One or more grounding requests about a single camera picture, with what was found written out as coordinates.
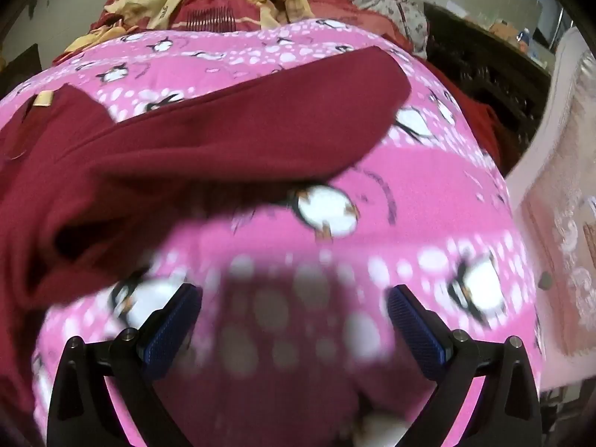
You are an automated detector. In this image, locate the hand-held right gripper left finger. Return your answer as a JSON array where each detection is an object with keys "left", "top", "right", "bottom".
[{"left": 47, "top": 283, "right": 204, "bottom": 447}]

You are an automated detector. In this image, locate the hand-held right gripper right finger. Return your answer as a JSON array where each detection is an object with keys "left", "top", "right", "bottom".
[{"left": 386, "top": 284, "right": 543, "bottom": 447}]

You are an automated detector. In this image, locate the maroon garment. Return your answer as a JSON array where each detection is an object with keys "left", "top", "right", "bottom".
[{"left": 0, "top": 49, "right": 413, "bottom": 429}]

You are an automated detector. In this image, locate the pink penguin print blanket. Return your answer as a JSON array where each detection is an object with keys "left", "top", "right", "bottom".
[{"left": 0, "top": 19, "right": 545, "bottom": 447}]

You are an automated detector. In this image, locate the white upholstered chair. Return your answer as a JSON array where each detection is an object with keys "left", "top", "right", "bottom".
[{"left": 505, "top": 25, "right": 596, "bottom": 392}]

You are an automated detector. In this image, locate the dark wooden headboard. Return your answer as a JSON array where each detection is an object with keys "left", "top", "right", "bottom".
[{"left": 424, "top": 2, "right": 552, "bottom": 159}]

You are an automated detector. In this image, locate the dark wooden board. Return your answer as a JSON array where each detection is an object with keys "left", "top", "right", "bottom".
[{"left": 0, "top": 44, "right": 42, "bottom": 98}]

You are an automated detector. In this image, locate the red yellow patterned cloth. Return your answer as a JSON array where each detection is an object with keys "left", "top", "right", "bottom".
[{"left": 53, "top": 0, "right": 327, "bottom": 63}]

